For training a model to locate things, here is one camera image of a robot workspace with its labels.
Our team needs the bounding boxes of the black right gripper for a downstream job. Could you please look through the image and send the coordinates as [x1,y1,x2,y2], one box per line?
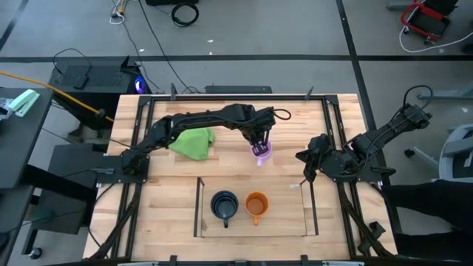
[294,132,334,185]

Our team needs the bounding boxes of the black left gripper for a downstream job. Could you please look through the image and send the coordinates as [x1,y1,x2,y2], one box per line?
[240,106,277,156]

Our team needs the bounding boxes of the pink plastic mug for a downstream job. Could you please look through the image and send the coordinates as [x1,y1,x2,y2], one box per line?
[253,140,274,168]

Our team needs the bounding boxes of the orange plastic mug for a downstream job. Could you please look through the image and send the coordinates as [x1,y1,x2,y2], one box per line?
[244,191,270,227]

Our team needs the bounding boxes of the dark blue enamel mug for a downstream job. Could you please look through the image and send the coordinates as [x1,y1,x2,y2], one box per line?
[209,189,240,229]

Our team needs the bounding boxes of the black power strip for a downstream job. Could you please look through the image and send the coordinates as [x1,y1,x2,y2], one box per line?
[204,85,273,95]

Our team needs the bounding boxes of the green cloth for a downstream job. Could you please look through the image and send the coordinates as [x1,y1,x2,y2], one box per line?
[168,127,217,162]

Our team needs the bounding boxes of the grey office chair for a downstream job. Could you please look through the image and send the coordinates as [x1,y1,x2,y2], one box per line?
[404,123,473,185]

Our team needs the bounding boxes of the grey metal floor foot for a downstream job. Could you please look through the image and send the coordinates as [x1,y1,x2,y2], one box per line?
[417,87,473,101]

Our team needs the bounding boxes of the black computer tower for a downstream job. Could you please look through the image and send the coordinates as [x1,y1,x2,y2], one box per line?
[48,55,152,131]

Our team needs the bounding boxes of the red framed black cart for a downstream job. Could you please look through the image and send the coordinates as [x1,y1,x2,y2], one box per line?
[400,0,452,42]

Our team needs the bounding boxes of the small black power adapter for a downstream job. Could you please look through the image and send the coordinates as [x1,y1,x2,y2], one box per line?
[72,75,90,91]

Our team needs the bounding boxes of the black side desk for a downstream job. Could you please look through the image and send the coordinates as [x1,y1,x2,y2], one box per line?
[0,86,55,190]

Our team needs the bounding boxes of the mint green stapler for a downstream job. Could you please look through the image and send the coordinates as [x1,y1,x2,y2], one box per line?
[7,89,41,118]

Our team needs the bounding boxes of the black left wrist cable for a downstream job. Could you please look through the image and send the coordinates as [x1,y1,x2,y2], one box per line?
[271,107,293,122]

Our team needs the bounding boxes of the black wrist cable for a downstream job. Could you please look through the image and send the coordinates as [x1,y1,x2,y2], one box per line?
[271,107,293,122]
[402,84,435,112]

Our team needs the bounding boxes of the wooden shelf black wire frame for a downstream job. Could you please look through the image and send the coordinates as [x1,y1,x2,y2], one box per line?
[192,176,320,239]

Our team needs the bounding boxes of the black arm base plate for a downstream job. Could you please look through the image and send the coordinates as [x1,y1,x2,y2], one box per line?
[330,162,387,183]
[95,154,152,185]

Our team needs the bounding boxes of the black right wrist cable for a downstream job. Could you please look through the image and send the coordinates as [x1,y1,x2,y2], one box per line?
[402,84,435,112]

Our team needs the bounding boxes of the long black floor cable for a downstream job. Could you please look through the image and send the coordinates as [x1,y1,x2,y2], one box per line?
[137,0,203,95]

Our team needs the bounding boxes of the coiled black cable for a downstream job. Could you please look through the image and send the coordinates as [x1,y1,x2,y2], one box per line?
[170,2,200,28]

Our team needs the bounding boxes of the white floor cable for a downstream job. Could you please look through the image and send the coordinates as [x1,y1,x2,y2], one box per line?
[398,24,473,55]

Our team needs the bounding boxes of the white cable bundle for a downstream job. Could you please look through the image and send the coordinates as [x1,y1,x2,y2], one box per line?
[109,0,129,26]

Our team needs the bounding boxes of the yellow hanging cable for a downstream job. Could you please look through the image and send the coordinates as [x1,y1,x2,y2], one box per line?
[0,69,115,123]

